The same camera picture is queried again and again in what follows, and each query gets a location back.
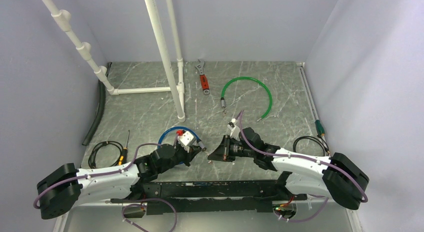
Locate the green cable lock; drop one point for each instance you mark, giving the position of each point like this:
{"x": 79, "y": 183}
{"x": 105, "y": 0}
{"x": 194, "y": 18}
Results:
{"x": 259, "y": 85}

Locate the red handled adjustable wrench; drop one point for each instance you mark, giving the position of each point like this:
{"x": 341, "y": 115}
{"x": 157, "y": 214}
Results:
{"x": 203, "y": 79}

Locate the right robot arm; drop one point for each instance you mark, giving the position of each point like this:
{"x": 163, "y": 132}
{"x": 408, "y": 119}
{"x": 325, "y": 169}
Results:
{"x": 336, "y": 176}

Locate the blue cable lock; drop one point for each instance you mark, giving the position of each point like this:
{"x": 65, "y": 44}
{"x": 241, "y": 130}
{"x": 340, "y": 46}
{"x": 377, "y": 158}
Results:
{"x": 169, "y": 131}

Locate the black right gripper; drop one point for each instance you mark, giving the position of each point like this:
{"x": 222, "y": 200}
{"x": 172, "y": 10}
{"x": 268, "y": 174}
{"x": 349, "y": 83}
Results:
{"x": 221, "y": 153}

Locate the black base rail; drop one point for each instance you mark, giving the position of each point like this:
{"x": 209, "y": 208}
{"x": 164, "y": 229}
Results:
{"x": 215, "y": 196}

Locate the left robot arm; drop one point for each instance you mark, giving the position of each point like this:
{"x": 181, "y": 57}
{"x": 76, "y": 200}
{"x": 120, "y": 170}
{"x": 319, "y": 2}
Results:
{"x": 67, "y": 186}

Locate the white pvc pipe frame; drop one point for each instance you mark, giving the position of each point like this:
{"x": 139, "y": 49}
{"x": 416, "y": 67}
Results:
{"x": 126, "y": 29}

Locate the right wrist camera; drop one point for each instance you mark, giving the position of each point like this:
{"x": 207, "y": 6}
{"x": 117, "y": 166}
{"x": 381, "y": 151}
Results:
{"x": 234, "y": 129}

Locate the green handled screwdriver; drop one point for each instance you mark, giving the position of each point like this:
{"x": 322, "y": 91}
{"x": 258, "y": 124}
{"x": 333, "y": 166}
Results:
{"x": 319, "y": 128}

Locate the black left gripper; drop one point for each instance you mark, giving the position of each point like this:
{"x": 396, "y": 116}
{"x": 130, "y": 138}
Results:
{"x": 189, "y": 156}

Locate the black foam tube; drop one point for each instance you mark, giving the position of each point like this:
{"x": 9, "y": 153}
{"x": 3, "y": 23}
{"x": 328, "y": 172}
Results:
{"x": 98, "y": 114}

